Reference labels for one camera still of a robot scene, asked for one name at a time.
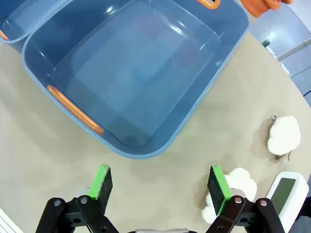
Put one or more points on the white digital clock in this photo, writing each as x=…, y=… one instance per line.
x=286, y=196

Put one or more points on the orange sleeved person arm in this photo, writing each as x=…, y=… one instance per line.
x=264, y=4

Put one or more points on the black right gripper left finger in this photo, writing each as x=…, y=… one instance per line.
x=97, y=194

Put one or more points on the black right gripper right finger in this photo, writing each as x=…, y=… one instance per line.
x=222, y=194

